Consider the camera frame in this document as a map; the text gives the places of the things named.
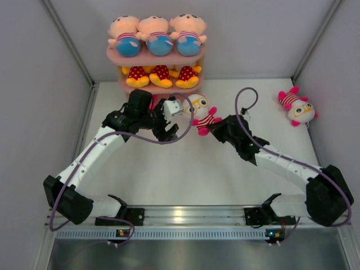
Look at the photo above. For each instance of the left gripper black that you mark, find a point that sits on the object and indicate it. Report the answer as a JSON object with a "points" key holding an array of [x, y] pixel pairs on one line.
{"points": [[161, 133]]}

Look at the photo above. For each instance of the aluminium mounting rail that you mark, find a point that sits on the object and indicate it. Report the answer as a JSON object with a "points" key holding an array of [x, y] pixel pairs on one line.
{"points": [[186, 215]]}

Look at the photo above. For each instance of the white plush yellow glasses front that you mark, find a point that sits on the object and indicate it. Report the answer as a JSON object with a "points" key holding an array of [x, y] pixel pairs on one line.
{"points": [[203, 113]]}

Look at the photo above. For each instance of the right baby doll blue pants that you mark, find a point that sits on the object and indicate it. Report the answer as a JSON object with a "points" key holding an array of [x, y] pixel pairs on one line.
{"points": [[153, 30]]}

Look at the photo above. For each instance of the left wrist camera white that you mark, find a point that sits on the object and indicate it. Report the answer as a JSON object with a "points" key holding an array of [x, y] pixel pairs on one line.
{"points": [[172, 108]]}

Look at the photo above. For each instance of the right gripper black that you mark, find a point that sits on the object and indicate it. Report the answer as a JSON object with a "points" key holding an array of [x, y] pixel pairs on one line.
{"points": [[216, 129]]}

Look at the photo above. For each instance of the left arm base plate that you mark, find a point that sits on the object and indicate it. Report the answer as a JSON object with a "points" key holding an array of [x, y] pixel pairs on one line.
{"points": [[133, 215]]}

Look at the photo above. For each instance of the left baby doll blue pants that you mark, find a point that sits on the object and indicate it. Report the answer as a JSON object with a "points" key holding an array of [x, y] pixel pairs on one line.
{"points": [[123, 32]]}

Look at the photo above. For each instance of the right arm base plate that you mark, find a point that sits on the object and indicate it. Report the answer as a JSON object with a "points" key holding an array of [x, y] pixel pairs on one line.
{"points": [[257, 217]]}

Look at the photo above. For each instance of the baby doll blue pants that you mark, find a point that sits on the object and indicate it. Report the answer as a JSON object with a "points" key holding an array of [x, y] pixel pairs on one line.
{"points": [[123, 32], [153, 30]]}

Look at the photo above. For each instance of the perforated cable duct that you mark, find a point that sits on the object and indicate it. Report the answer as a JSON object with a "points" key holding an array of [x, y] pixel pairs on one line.
{"points": [[170, 234]]}

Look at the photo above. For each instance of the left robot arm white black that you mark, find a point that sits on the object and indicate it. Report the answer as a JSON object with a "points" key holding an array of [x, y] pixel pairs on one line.
{"points": [[65, 192]]}

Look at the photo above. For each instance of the small baby doll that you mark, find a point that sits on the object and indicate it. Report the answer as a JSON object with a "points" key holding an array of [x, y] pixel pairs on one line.
{"points": [[188, 32]]}

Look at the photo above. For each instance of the yellow plush red dotted dress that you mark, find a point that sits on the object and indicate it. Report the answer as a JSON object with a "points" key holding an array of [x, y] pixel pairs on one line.
{"points": [[136, 76]]}

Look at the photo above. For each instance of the pink three-tier shelf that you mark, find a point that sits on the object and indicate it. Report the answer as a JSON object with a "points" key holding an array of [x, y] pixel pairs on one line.
{"points": [[146, 58]]}

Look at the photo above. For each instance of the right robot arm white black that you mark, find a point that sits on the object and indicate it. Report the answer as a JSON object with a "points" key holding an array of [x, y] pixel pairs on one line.
{"points": [[325, 195]]}

